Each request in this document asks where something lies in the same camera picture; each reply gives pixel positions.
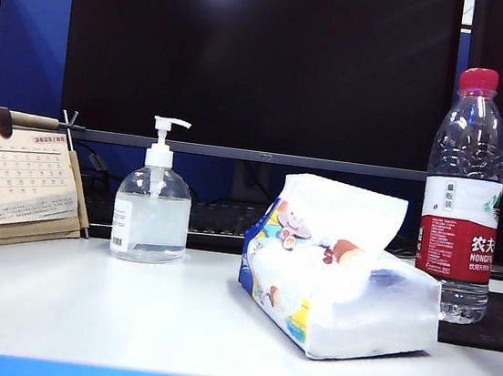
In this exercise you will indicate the black monitor stand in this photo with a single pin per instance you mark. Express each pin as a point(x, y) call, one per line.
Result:
point(254, 181)

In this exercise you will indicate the wide blue partition panel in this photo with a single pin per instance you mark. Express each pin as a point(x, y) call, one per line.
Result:
point(30, 46)

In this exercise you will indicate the soft tissue pack cartoon print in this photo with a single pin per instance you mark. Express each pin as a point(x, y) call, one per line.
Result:
point(354, 320)

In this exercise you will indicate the beige desk calendar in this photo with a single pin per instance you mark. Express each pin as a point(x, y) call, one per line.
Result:
point(14, 177)

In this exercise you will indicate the clear sanitizer pump bottle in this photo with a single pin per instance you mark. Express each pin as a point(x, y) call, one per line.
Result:
point(150, 226)

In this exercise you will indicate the black AOC computer monitor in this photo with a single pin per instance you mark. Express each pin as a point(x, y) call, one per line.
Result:
point(246, 82)

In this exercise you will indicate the black keyboard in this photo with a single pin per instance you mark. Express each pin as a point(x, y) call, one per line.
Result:
point(220, 218)

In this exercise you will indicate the blue partition panel sliver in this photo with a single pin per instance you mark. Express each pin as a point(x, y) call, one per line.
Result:
point(463, 53)

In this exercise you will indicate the water bottle red label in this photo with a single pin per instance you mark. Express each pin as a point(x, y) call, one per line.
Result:
point(455, 249)

